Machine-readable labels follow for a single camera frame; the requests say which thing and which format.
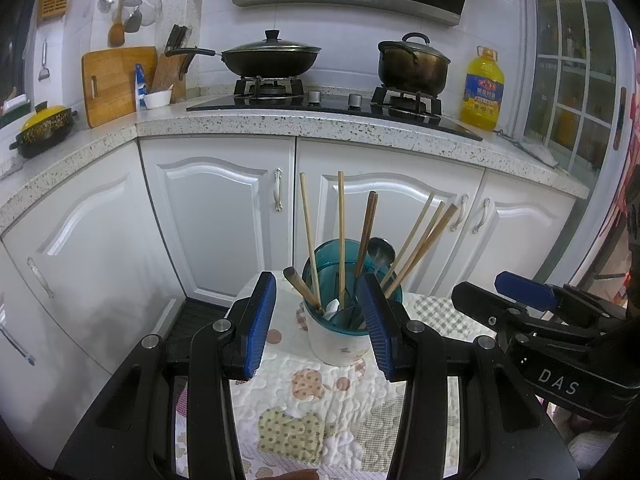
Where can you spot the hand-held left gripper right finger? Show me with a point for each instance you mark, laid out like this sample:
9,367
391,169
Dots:
375,330

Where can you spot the dark stock pot with lid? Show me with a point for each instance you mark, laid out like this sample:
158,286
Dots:
412,72

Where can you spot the wooden spatula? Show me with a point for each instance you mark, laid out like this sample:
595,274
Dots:
116,35

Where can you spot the wooden knife block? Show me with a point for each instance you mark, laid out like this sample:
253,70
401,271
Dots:
167,72

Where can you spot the small white bowl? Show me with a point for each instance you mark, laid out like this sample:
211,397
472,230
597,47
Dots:
157,100

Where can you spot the black gas stove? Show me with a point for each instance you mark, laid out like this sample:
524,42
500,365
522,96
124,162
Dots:
330,107

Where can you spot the black wok with lid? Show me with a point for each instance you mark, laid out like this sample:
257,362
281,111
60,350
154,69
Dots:
270,62

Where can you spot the quilted patchwork mat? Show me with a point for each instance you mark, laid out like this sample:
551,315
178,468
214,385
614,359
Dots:
310,385

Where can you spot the speckled stone countertop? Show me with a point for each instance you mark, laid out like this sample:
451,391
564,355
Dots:
250,122

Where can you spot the metal spoon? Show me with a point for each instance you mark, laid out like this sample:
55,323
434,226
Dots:
381,250

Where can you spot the wooden cutting board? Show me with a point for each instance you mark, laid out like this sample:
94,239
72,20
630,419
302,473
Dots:
115,85

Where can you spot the small metal peeler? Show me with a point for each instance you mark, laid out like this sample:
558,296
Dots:
45,72

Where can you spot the light wooden chopstick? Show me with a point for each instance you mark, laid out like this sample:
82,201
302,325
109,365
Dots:
309,225
341,220
420,240

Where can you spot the person's left hand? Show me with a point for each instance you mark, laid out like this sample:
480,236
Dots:
295,475

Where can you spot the black ribbed mat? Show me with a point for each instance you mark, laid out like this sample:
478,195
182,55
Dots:
195,317

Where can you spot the glass pane door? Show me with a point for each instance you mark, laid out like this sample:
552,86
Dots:
565,85

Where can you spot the yellow black casserole pot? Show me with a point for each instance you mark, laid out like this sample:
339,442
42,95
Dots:
45,127

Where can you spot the dark wooden chopstick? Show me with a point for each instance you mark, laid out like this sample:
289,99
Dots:
367,225

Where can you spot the yellow cooking oil bottle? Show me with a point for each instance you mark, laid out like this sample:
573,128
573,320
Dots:
482,95

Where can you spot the brown wooden chopstick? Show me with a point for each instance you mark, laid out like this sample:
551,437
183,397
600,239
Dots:
300,285
430,245

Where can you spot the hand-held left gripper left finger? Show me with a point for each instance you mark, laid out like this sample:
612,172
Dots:
262,325

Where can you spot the white cabinet door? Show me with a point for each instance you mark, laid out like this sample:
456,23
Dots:
390,180
50,370
100,220
215,220
525,240

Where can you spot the blue white packet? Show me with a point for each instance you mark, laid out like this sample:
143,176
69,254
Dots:
140,82

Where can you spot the bundle of wooden chopsticks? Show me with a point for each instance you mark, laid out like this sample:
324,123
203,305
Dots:
412,230

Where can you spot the floral utensil holder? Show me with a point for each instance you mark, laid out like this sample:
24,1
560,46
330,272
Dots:
335,345

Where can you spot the person's torso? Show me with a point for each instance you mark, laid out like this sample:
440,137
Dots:
632,220

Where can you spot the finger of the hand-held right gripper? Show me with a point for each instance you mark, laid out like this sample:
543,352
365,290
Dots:
480,302
525,290

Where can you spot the white ceramic spoon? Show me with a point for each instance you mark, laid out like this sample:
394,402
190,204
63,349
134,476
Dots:
332,307

